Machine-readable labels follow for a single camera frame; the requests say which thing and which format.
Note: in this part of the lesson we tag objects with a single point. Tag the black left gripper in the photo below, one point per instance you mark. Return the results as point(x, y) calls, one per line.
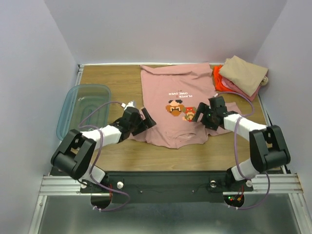
point(149, 123)

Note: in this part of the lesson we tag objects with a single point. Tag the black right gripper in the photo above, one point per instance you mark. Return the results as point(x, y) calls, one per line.
point(204, 117)

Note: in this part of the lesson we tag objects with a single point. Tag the pink printed t-shirt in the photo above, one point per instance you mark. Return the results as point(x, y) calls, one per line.
point(171, 95)

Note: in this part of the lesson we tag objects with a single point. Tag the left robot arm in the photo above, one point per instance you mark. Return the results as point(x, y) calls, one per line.
point(73, 156)

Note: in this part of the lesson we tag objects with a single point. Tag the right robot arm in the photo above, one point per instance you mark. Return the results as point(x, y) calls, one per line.
point(268, 148)

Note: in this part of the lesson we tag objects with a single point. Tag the folded orange t-shirt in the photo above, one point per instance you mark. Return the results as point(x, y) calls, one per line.
point(221, 83)

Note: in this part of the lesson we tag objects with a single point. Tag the folded pink t-shirt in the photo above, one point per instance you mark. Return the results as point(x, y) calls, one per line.
point(243, 93)

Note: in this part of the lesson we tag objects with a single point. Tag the folded beige t-shirt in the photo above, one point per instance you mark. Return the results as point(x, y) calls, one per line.
point(247, 76)

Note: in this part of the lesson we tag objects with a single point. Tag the clear teal plastic bin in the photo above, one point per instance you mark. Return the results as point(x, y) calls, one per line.
point(79, 103)

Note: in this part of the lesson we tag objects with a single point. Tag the cream cloth piece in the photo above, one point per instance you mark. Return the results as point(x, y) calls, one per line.
point(264, 81)

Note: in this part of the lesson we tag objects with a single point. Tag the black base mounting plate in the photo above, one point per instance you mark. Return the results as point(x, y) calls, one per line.
point(173, 187)

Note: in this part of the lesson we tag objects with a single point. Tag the aluminium frame rail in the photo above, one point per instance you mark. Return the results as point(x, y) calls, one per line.
point(60, 185)

